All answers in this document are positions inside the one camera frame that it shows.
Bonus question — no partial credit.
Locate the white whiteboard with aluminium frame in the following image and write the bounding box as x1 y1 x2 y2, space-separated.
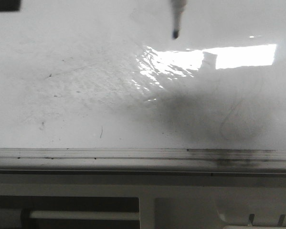
0 0 286 173

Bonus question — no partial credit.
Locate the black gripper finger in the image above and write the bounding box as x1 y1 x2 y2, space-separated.
0 0 21 12

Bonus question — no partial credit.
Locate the white whiteboard marker black tip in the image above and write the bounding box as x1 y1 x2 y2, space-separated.
170 0 187 39

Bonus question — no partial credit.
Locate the white horizontal rod below board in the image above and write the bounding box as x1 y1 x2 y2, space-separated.
29 210 140 220

